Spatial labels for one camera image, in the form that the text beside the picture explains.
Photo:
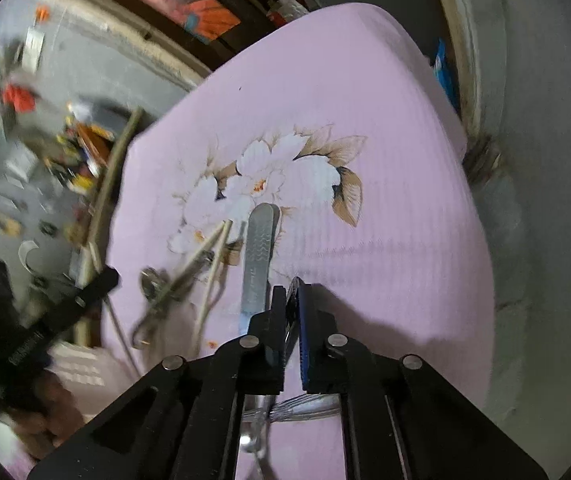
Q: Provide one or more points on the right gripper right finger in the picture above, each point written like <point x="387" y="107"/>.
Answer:
<point x="327" y="358"/>

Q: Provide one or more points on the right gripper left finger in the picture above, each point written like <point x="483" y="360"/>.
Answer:
<point x="262" y="357"/>

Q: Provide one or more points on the steel fork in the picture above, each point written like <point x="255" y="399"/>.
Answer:
<point x="298" y="409"/>

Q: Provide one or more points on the pale chopstick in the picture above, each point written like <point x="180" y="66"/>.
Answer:
<point x="207" y="253"/>
<point x="210" y="289"/>

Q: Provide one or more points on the white plastic utensil caddy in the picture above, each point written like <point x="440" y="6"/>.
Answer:
<point x="92" y="375"/>

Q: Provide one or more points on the bronze long-handled spoon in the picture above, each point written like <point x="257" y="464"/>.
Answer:
<point x="145" y="329"/>

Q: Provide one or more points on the steel spoon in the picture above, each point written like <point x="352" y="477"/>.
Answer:
<point x="155" y="289"/>

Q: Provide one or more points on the person's left hand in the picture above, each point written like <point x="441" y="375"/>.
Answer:
<point x="57" y="419"/>

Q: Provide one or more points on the pink floral table cloth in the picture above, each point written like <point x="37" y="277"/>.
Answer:
<point x="338" y="120"/>

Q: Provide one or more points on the red plastic bag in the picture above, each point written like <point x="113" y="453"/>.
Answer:
<point x="21" y="99"/>

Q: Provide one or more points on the white wall switch socket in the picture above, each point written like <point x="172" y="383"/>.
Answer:
<point x="32" y="50"/>

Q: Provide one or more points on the orange wall hook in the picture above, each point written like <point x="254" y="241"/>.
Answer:
<point x="42" y="14"/>

